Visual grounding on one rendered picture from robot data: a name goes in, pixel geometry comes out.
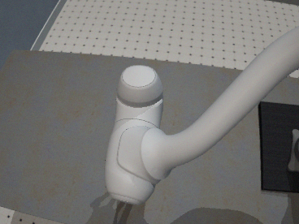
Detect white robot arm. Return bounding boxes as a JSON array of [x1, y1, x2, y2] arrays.
[[105, 26, 299, 205]]

